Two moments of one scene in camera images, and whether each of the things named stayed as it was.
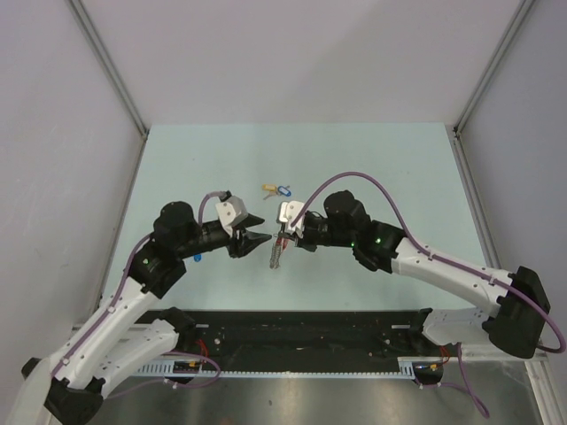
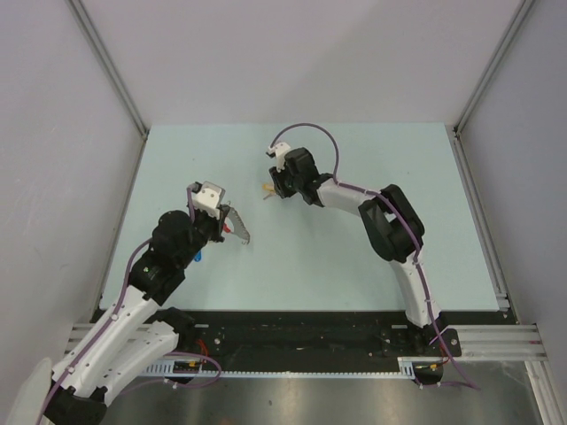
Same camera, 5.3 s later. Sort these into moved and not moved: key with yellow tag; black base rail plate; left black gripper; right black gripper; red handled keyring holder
Moved: left black gripper; red handled keyring holder; right black gripper
Not moved: key with yellow tag; black base rail plate
